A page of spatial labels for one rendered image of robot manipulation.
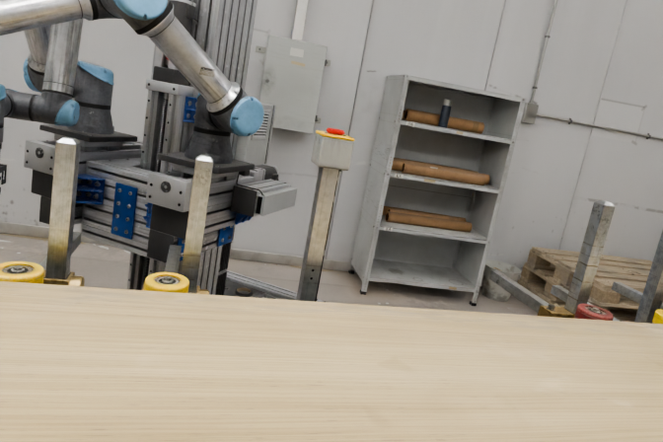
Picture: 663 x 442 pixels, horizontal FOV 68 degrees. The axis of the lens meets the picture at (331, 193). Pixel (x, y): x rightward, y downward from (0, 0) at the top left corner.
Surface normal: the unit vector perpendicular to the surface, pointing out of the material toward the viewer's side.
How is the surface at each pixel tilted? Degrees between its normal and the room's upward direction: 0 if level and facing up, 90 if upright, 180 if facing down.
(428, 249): 90
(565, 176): 90
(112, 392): 0
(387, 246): 90
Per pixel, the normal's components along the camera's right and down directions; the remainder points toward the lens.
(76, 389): 0.18, -0.97
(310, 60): 0.17, 0.21
